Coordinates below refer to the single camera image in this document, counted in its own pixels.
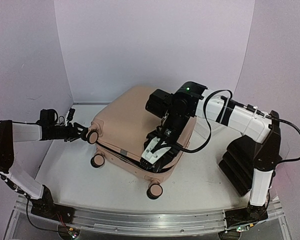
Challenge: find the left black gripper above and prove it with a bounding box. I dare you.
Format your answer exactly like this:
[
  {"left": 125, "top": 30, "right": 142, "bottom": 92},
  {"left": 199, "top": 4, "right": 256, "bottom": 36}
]
[{"left": 49, "top": 122, "right": 89, "bottom": 142}]

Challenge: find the pink hard-shell suitcase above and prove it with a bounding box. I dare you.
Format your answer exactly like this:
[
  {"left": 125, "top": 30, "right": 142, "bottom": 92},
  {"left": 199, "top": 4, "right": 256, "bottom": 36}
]
[{"left": 87, "top": 86, "right": 196, "bottom": 200}]

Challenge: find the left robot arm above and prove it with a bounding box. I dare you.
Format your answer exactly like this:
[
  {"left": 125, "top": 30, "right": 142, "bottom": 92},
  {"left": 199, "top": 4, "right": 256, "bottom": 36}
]
[{"left": 0, "top": 108, "right": 88, "bottom": 200}]

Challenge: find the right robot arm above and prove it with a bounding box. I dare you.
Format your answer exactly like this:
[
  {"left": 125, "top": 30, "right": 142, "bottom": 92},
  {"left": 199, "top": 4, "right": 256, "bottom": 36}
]
[{"left": 140, "top": 81, "right": 300, "bottom": 222}]

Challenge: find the white plastic mesh basket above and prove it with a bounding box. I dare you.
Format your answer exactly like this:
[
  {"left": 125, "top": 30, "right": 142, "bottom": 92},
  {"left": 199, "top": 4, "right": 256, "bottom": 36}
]
[{"left": 191, "top": 117, "right": 226, "bottom": 140}]

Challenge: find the black pink tiered rack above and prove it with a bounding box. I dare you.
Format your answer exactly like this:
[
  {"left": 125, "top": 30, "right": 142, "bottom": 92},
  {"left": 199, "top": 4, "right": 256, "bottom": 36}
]
[{"left": 218, "top": 135, "right": 261, "bottom": 197}]

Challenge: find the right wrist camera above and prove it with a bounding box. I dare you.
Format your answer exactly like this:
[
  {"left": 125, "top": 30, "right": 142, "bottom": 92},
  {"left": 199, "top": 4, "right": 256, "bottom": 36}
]
[{"left": 140, "top": 137, "right": 171, "bottom": 170}]

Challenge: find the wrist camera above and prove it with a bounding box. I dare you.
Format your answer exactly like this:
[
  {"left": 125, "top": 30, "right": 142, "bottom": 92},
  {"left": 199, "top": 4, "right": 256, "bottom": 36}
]
[
  {"left": 140, "top": 137, "right": 171, "bottom": 170},
  {"left": 65, "top": 108, "right": 76, "bottom": 125}
]

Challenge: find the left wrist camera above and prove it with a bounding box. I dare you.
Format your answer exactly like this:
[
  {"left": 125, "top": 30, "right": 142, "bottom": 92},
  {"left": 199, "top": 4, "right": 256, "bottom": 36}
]
[{"left": 65, "top": 108, "right": 76, "bottom": 125}]

